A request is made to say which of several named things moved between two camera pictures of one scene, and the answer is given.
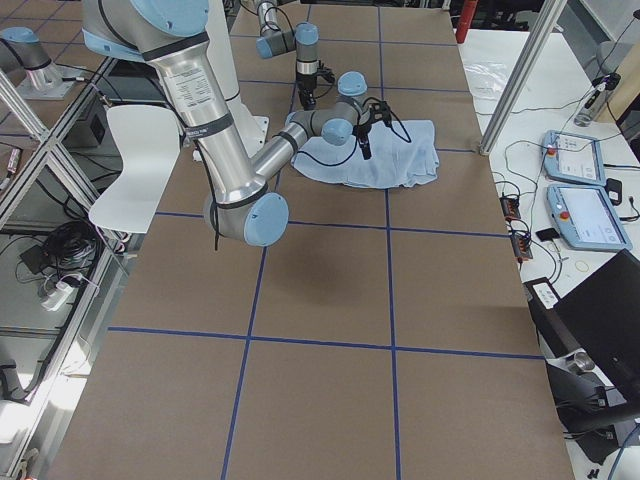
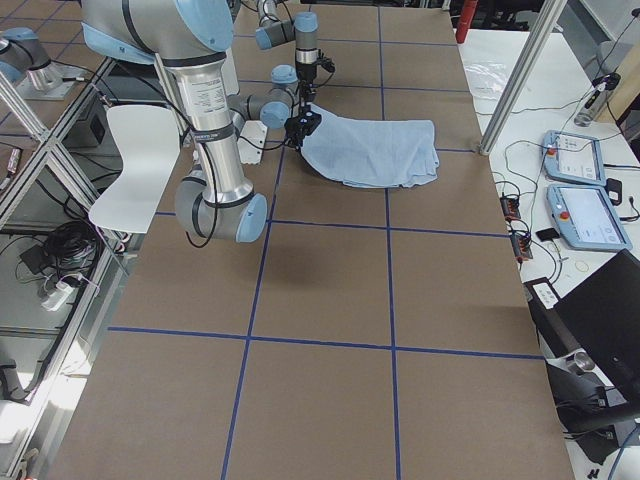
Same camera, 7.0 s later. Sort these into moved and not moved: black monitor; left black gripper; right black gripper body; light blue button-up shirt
Moved: right black gripper body
Not moved: left black gripper; black monitor; light blue button-up shirt
